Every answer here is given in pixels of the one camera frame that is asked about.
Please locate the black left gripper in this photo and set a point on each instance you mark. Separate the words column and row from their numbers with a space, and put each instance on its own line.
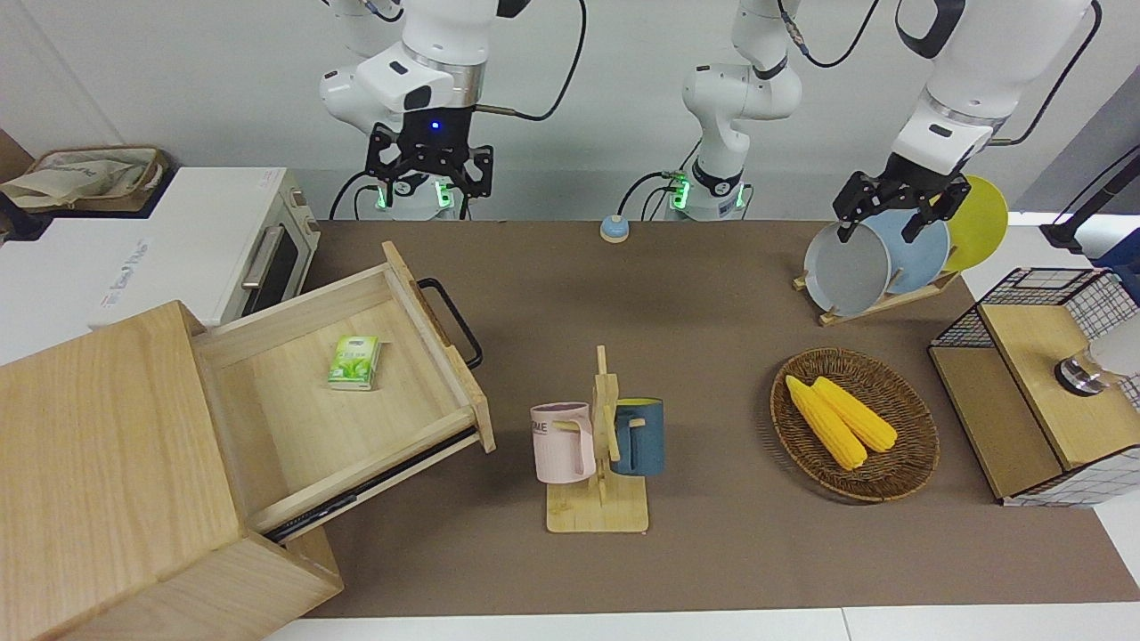
column 913, row 182

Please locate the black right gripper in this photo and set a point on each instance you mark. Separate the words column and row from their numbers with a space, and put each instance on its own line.
column 432, row 142

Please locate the light wooden drawer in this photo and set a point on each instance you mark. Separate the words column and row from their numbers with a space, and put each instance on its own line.
column 294, row 427

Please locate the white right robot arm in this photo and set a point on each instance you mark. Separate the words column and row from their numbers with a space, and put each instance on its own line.
column 427, row 62

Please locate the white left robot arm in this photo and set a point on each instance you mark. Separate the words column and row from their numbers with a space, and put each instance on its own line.
column 744, row 98

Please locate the light blue plate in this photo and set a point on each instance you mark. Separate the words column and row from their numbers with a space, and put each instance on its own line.
column 922, row 254

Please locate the grey plate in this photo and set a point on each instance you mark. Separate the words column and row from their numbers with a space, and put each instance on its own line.
column 846, row 271

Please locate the yellow plate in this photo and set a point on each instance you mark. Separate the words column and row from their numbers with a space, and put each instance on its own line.
column 984, row 223

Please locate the wooden plate rack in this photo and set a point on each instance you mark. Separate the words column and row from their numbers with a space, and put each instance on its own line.
column 891, row 304

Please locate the black stand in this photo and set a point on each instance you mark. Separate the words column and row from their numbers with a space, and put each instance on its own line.
column 1082, row 214

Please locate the light blue round button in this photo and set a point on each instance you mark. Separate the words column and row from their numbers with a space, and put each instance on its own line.
column 614, row 230

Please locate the yellow corn cob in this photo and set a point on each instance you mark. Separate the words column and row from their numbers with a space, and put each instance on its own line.
column 868, row 418
column 828, row 427

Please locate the green tissue pack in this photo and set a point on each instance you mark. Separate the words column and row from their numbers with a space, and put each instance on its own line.
column 354, row 363

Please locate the white toaster oven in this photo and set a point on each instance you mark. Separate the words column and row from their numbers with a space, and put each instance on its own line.
column 214, row 240

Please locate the brown wicker basket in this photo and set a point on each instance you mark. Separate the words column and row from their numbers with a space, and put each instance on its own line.
column 899, row 472

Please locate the pink mug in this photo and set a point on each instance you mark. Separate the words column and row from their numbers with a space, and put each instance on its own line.
column 561, row 445

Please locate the dark blue mug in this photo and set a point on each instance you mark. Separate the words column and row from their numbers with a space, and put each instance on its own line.
column 646, row 441

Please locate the beige cloth bag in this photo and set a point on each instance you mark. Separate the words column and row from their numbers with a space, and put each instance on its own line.
column 80, row 178

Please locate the wooden mug rack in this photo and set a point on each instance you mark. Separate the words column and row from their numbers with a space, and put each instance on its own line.
column 597, row 512

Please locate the brown table mat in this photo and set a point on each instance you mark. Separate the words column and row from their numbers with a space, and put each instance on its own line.
column 712, row 552

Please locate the light wooden cabinet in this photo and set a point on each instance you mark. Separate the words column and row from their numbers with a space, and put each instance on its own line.
column 98, row 463

